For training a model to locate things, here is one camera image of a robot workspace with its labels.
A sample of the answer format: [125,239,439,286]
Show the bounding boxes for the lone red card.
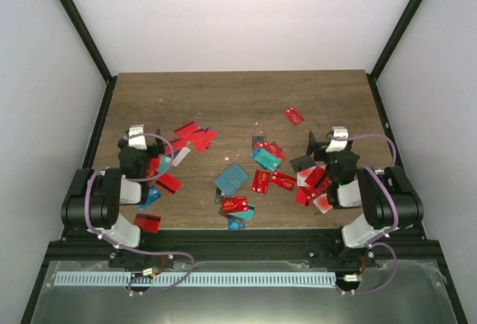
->
[282,107,305,126]

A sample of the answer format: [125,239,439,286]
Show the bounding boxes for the teal VIP card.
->
[251,148,282,171]

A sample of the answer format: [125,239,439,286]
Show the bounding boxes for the blue leather card holder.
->
[214,164,248,197]

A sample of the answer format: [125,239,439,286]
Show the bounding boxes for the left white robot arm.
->
[60,124,171,267]

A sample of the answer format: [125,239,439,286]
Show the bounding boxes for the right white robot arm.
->
[305,127,424,267]

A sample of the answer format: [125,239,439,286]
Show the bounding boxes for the black card right pile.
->
[289,155,316,173]

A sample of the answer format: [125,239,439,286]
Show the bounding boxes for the red VIP card centre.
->
[254,141,287,161]

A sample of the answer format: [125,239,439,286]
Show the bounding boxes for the red vip card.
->
[270,171,297,191]
[254,141,287,161]
[221,196,249,214]

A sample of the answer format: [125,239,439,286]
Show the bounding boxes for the red cards top left pile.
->
[164,121,217,155]

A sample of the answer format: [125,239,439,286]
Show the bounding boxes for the red VIP card right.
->
[270,171,297,191]

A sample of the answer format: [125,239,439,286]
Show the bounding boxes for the blue card left pile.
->
[144,186,161,208]

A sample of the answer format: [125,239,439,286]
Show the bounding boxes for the white red circle card right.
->
[313,194,333,214]

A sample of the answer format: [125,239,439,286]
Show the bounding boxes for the red chip card upright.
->
[251,170,271,194]

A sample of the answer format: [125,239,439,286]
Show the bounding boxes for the red card black stripe front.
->
[133,213,162,233]

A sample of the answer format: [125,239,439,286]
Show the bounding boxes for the red VIP card front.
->
[221,196,249,214]

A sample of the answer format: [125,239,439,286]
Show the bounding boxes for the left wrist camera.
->
[125,124,147,150]

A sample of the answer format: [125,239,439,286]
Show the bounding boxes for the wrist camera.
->
[125,124,147,150]
[326,126,349,153]

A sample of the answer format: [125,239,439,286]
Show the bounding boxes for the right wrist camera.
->
[326,126,349,153]

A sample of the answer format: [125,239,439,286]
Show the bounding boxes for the black aluminium frame rail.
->
[44,228,443,268]

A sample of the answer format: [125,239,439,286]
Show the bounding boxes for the light blue slotted cable duct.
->
[54,271,336,288]

